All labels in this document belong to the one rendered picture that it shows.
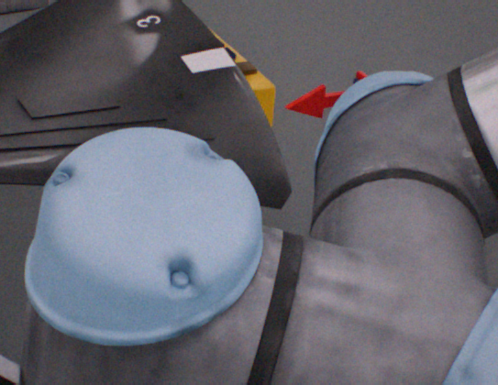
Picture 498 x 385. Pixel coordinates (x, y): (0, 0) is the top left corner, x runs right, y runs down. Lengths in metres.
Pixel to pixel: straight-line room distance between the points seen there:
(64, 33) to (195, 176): 0.38
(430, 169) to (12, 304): 1.25
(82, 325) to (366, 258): 0.10
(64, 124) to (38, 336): 0.28
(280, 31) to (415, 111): 1.14
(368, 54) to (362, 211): 1.29
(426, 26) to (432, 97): 1.28
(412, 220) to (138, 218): 0.12
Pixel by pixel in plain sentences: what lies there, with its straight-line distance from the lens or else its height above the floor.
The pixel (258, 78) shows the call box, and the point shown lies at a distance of 1.04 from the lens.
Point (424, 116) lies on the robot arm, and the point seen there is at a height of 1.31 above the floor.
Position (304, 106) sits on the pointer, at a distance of 0.76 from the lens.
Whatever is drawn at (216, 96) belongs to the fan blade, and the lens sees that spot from 0.72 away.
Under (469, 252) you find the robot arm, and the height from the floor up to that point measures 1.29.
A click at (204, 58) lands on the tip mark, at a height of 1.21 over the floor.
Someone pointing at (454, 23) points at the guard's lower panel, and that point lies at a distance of 1.81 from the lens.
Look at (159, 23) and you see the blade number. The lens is 0.76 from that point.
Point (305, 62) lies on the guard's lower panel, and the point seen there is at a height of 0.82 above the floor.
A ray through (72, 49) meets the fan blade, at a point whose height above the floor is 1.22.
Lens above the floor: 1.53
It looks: 32 degrees down
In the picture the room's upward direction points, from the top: 5 degrees clockwise
